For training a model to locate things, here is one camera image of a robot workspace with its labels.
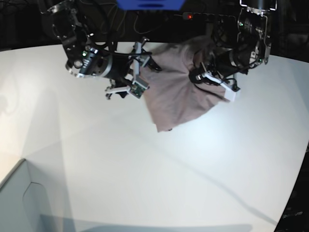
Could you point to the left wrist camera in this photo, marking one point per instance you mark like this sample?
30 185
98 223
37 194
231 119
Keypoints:
232 95

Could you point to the mauve t-shirt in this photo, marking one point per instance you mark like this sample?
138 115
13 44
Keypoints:
172 99

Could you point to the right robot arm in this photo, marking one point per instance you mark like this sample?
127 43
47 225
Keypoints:
92 52

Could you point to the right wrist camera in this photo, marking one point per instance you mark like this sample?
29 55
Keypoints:
138 89

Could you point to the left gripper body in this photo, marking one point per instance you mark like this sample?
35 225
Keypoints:
201 75

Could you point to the blue plastic bin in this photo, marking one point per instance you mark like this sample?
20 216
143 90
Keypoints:
136 5

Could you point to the white cardboard box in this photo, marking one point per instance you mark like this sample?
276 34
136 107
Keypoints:
33 201

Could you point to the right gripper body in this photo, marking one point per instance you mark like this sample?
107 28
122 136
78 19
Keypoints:
124 70

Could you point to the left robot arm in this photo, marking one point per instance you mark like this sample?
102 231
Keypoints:
252 48

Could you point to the black power strip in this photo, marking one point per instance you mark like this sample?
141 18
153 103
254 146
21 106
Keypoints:
208 18

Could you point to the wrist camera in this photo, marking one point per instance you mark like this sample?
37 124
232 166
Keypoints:
232 95
138 89

